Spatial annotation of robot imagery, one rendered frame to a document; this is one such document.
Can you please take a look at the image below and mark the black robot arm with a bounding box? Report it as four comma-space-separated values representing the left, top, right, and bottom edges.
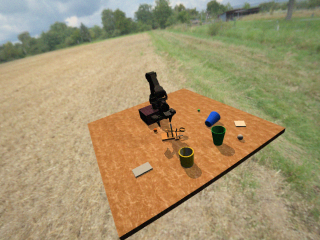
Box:
145, 71, 174, 119

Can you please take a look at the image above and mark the beige flat rectangular block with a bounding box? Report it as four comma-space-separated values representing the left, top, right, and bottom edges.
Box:
132, 162, 153, 178

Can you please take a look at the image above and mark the green cup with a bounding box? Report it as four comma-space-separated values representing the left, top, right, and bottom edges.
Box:
211, 125, 226, 146

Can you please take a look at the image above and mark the yellow mug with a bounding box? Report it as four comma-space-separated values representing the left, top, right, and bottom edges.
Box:
179, 147, 194, 168

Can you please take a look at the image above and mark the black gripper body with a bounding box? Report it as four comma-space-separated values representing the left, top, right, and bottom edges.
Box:
151, 107, 176, 122

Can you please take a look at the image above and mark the beige flat square slab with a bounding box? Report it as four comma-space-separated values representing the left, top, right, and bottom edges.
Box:
234, 120, 246, 127

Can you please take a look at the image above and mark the blue cup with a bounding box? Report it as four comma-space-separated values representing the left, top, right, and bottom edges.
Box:
204, 111, 221, 127

